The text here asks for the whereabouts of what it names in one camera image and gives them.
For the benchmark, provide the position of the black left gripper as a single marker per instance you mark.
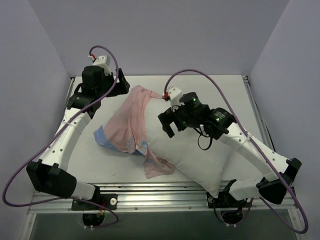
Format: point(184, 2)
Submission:
point(119, 83)

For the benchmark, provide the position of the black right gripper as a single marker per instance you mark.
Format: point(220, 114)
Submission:
point(167, 118)

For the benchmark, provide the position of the blue printed pillowcase pink inside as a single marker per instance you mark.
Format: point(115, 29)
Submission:
point(126, 132)

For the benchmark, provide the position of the white pillow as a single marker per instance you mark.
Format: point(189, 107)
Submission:
point(205, 167)

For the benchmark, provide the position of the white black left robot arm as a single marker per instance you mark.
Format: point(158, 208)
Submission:
point(49, 174)

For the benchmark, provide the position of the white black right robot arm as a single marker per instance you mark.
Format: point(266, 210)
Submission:
point(278, 172)

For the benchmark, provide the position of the aluminium table edge rail left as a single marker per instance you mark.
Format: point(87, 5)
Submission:
point(66, 100)

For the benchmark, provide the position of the aluminium table edge rail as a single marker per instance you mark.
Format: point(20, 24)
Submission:
point(263, 129)
point(66, 100)

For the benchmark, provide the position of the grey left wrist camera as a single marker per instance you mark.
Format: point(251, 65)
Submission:
point(102, 61)

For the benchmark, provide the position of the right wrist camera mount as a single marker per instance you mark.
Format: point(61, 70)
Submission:
point(173, 94)

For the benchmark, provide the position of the aluminium table edge rail right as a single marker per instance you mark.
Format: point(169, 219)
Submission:
point(263, 129)

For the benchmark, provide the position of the aluminium front rail frame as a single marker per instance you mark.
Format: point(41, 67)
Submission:
point(150, 197)

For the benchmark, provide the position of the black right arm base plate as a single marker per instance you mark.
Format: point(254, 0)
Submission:
point(225, 200)

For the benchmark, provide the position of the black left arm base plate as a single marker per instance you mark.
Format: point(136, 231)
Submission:
point(109, 200)

